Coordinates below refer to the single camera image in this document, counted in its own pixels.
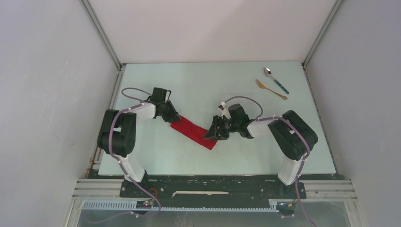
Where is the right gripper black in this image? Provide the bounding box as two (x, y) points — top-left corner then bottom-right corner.
(204, 115), (239, 140)

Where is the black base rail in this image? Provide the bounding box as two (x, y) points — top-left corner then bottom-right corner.
(120, 175), (307, 210)

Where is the corner aluminium profile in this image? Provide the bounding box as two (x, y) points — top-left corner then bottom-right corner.
(78, 0), (127, 170)
(302, 0), (346, 174)

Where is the left corner aluminium profile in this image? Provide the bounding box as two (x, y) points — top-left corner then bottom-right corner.
(78, 0), (127, 170)

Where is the red cloth napkin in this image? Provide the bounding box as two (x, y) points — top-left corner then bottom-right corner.
(170, 116), (217, 150)

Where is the silver spoon blue handle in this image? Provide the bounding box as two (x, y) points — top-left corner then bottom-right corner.
(263, 68), (289, 95)

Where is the aluminium frame rail front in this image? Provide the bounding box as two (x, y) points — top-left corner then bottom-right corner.
(63, 179), (357, 227)

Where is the right corner aluminium profile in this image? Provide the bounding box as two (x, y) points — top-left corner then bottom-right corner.
(302, 0), (346, 174)

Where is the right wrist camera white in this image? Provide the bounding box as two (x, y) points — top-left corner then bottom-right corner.
(218, 102), (231, 119)

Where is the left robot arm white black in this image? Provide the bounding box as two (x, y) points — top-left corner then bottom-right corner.
(97, 87), (181, 197)

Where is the gold fork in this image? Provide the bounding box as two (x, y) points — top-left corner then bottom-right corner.
(255, 79), (288, 100)

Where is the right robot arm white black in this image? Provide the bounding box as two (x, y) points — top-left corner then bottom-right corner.
(204, 103), (318, 198)

